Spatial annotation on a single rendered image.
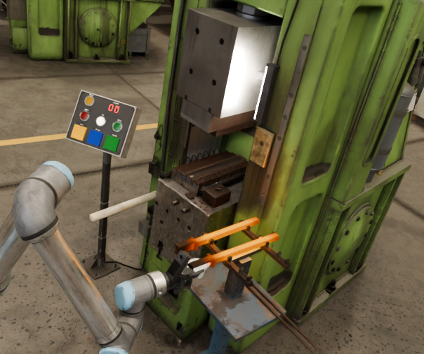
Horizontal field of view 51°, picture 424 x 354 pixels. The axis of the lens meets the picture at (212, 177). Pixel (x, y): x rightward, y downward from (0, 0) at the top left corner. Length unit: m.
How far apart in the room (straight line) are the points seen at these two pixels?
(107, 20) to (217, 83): 4.89
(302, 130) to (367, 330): 1.71
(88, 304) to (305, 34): 1.26
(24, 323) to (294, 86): 1.95
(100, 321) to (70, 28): 5.56
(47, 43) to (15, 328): 4.67
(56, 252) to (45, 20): 5.55
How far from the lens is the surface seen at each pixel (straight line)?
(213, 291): 2.03
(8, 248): 1.65
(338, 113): 2.24
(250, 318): 1.97
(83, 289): 1.45
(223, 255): 1.79
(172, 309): 2.70
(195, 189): 2.23
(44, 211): 1.35
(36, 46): 6.77
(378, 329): 3.30
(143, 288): 1.59
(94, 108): 2.50
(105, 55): 6.95
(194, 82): 2.09
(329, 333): 3.10
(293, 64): 1.90
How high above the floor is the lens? 2.13
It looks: 30 degrees down
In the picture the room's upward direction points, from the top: 12 degrees clockwise
